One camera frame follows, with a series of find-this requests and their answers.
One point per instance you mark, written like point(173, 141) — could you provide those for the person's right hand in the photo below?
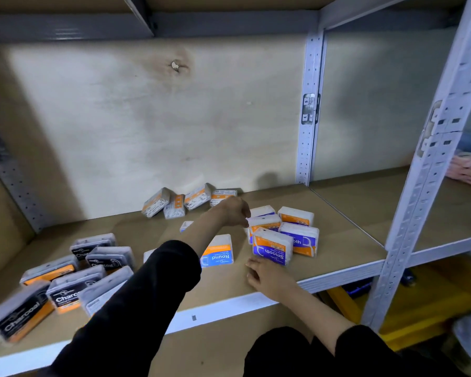
point(272, 278)

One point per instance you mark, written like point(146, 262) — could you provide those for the person's left hand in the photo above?
point(232, 210)

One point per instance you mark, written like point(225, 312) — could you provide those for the person's right fingers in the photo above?
point(254, 272)

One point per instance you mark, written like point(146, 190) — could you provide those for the person's left fingers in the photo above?
point(245, 221)

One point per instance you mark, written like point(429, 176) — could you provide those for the person's right forearm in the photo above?
point(337, 329)

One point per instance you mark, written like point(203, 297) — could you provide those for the person's left forearm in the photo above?
point(149, 294)

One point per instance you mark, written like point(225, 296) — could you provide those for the purple orange floss pick box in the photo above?
point(265, 223)
point(272, 247)
point(303, 239)
point(296, 216)
point(263, 210)

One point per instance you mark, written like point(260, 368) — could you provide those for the clear orange floss pick box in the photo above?
point(197, 196)
point(174, 207)
point(156, 202)
point(221, 195)

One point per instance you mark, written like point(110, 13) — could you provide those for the blue orange floss pick box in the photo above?
point(218, 252)
point(186, 226)

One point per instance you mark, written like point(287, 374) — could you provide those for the person's black trouser leg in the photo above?
point(282, 355)

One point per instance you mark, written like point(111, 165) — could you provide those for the white plastic floss box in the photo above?
point(148, 255)

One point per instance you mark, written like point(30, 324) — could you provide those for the dark blue packet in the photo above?
point(357, 288)

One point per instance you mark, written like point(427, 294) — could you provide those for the yellow plastic crate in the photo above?
point(428, 306)

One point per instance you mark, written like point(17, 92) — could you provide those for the pile of black floss boxes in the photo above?
point(76, 288)

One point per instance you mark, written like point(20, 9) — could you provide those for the grey metal shelf rack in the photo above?
point(428, 192)

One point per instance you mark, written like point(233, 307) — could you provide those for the stack of pink cloth packs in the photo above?
point(469, 170)

